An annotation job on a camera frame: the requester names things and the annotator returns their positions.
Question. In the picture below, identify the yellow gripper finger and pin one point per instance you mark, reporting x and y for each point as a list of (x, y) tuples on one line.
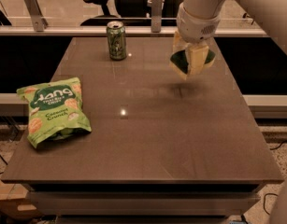
[(196, 55), (178, 43)]

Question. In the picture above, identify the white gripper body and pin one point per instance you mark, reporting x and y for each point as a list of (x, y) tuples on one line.
[(195, 29)]

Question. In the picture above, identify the green and yellow sponge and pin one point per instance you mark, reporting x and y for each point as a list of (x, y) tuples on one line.
[(179, 63)]

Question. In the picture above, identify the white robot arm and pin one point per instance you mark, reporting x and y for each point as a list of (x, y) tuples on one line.
[(270, 15)]

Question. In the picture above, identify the green soda can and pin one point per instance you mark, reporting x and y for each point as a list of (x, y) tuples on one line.
[(116, 40)]

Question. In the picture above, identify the black office chair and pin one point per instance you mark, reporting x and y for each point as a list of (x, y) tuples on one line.
[(133, 12)]

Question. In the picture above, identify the green snack bag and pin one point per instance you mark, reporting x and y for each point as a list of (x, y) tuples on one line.
[(55, 110)]

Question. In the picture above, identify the cardboard box under table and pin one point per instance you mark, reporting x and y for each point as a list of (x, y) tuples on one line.
[(14, 204)]

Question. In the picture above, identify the middle metal bracket post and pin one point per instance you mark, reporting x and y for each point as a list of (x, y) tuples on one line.
[(156, 15)]

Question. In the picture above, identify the metal bracket post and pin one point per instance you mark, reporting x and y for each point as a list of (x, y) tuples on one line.
[(156, 15), (38, 21)]

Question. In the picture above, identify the left metal bracket post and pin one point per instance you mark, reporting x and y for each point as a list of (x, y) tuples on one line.
[(38, 21)]

